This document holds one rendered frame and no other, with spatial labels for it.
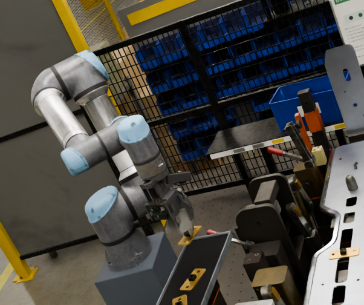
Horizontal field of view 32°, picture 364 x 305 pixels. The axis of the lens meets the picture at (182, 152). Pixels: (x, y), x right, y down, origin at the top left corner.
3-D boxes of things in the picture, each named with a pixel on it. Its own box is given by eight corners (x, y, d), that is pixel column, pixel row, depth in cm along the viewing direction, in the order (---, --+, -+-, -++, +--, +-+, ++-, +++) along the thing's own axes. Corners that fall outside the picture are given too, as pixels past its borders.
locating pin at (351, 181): (359, 193, 204) (353, 176, 202) (349, 195, 206) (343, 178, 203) (360, 188, 207) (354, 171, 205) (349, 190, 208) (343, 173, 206)
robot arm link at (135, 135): (137, 109, 165) (147, 115, 157) (154, 146, 169) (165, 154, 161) (110, 124, 163) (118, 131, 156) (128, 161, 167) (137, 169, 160)
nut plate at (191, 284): (191, 291, 162) (189, 287, 162) (179, 290, 165) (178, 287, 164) (207, 269, 168) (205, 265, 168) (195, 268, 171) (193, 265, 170)
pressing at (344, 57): (379, 127, 235) (352, 43, 223) (348, 135, 240) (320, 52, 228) (380, 127, 235) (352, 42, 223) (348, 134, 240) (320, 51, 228)
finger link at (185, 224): (182, 246, 170) (167, 218, 167) (193, 232, 175) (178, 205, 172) (192, 245, 168) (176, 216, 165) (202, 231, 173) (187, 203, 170)
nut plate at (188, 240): (188, 244, 171) (187, 241, 170) (177, 245, 173) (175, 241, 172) (202, 226, 177) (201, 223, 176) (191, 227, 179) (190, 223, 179)
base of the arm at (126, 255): (103, 276, 200) (88, 251, 196) (115, 248, 213) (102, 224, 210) (146, 265, 195) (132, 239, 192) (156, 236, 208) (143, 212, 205)
